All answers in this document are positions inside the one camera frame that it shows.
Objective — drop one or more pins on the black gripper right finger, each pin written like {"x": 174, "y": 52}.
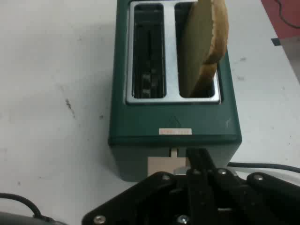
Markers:
{"x": 262, "y": 201}

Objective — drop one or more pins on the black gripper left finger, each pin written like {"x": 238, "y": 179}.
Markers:
{"x": 145, "y": 199}

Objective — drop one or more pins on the dark green two-slot toaster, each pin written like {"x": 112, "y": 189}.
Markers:
{"x": 173, "y": 122}

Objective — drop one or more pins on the dark grey rounded housing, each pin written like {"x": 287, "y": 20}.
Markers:
{"x": 21, "y": 219}

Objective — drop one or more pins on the small black tape piece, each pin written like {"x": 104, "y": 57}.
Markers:
{"x": 276, "y": 42}

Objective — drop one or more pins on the brown toast slice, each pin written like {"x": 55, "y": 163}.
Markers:
{"x": 201, "y": 47}

